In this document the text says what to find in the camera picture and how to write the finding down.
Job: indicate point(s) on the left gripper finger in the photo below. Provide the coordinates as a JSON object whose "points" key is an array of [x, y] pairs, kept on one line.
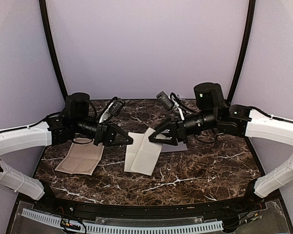
{"points": [[117, 132], [113, 142]]}

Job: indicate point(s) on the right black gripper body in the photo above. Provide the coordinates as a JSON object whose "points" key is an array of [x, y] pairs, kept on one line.
{"points": [[181, 133]]}

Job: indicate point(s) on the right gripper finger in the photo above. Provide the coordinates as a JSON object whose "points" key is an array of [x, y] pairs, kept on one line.
{"points": [[163, 139], [163, 128]]}

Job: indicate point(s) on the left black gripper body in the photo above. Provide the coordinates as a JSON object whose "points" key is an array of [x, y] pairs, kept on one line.
{"points": [[101, 133]]}

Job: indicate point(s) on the grey envelope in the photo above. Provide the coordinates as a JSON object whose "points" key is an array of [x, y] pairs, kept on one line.
{"points": [[170, 148]]}

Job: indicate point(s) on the white letter paper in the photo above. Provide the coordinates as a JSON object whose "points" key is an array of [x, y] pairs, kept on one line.
{"points": [[142, 155]]}

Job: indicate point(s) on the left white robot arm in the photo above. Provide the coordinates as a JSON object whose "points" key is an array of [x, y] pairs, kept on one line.
{"points": [[56, 129]]}

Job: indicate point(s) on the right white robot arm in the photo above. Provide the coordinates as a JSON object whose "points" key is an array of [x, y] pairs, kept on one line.
{"points": [[237, 120]]}

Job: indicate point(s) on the beige decorated letter sheet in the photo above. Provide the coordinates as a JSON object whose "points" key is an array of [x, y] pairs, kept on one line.
{"points": [[82, 158]]}

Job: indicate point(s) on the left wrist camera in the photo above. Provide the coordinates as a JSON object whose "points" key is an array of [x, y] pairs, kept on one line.
{"points": [[116, 106]]}

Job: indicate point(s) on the black front rail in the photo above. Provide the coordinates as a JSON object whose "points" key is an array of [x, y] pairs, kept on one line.
{"points": [[230, 208]]}

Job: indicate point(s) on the white slotted cable duct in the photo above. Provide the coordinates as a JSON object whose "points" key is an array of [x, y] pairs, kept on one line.
{"points": [[125, 226]]}

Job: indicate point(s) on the left black frame post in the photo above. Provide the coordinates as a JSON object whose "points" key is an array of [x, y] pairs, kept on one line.
{"points": [[51, 47]]}

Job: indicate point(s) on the black frame post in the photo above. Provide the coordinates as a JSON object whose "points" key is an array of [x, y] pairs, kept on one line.
{"points": [[51, 47], [243, 50]]}

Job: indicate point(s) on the right black frame post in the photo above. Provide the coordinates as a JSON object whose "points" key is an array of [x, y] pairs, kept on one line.
{"points": [[243, 50]]}

